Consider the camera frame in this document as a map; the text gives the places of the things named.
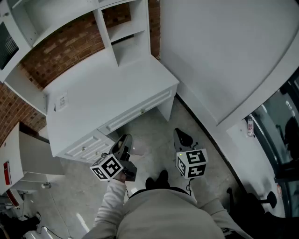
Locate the person's right forearm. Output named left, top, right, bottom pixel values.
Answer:
left=192, top=190, right=254, bottom=239

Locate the white shelf hutch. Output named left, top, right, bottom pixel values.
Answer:
left=0, top=0, right=180, bottom=164

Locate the black office chair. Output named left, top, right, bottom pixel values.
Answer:
left=226, top=186, right=299, bottom=239

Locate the person's left forearm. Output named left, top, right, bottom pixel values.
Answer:
left=93, top=172, right=128, bottom=234

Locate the person's black shoe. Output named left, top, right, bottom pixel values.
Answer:
left=156, top=169, right=170, bottom=189
left=145, top=177, right=157, bottom=190

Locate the small white drawer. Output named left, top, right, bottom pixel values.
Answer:
left=64, top=134, right=101, bottom=157
left=78, top=141, right=113, bottom=163

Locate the person's beige sweater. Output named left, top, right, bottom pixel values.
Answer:
left=81, top=186, right=254, bottom=239

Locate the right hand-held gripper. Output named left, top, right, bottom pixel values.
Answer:
left=173, top=127, right=209, bottom=180

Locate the dark glass window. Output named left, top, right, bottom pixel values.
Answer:
left=242, top=70, right=299, bottom=218

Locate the person's right black shoe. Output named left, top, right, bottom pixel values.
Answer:
left=156, top=169, right=170, bottom=189

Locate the person's left black shoe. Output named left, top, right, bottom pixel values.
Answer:
left=145, top=177, right=157, bottom=190

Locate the glass cabinet door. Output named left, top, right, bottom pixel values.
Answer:
left=0, top=20, right=20, bottom=70

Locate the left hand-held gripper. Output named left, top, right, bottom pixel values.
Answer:
left=90, top=134, right=137, bottom=183

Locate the wide white drawer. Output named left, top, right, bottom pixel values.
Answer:
left=97, top=88, right=174, bottom=136

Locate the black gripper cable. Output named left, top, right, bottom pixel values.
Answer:
left=186, top=178, right=195, bottom=196

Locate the white paper sticker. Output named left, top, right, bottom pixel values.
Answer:
left=57, top=91, right=69, bottom=110

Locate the white side cabinet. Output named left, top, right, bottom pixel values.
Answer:
left=0, top=122, right=66, bottom=196

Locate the red box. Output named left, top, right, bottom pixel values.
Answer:
left=3, top=161, right=13, bottom=186

